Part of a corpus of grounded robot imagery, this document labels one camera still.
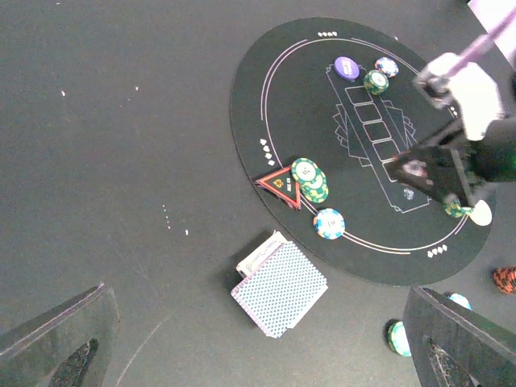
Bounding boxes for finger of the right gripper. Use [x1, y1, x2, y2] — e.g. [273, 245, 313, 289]
[449, 149, 476, 208]
[390, 147, 455, 203]

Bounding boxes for white dealer button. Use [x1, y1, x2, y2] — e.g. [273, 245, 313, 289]
[469, 200, 493, 227]

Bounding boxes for orange chips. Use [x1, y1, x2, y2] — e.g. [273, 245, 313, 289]
[402, 160, 427, 177]

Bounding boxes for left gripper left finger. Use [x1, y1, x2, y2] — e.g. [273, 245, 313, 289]
[1, 283, 120, 386]

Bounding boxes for orange black chip stack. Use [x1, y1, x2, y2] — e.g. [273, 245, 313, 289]
[493, 265, 516, 294]

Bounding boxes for round black poker mat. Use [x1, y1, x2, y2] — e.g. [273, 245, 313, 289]
[231, 18, 490, 286]

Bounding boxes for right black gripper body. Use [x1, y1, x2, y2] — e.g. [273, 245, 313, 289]
[427, 120, 490, 194]

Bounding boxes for blue playing card deck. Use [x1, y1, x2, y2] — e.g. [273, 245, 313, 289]
[231, 241, 328, 339]

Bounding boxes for white card box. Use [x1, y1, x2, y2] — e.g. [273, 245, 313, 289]
[235, 231, 288, 278]

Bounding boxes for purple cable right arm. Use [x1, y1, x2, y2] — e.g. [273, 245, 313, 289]
[447, 6, 516, 77]

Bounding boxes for blue chips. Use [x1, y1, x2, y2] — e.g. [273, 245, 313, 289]
[374, 56, 399, 78]
[313, 208, 346, 240]

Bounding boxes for green chip stack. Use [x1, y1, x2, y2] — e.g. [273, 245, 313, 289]
[387, 320, 411, 357]

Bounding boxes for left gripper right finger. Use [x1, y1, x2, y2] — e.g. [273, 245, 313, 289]
[402, 287, 515, 386]

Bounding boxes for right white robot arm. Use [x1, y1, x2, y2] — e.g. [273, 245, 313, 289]
[387, 63, 515, 207]

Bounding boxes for purple round blind button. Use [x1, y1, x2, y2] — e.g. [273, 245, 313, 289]
[334, 56, 360, 81]

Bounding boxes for red triangle all-in marker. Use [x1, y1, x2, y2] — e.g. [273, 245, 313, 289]
[254, 166, 302, 210]

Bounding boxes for green chips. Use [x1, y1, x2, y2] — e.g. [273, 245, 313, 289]
[443, 199, 473, 218]
[363, 70, 389, 95]
[291, 157, 329, 203]

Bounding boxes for blue white chip stack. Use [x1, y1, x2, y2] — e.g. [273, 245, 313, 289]
[447, 293, 472, 310]

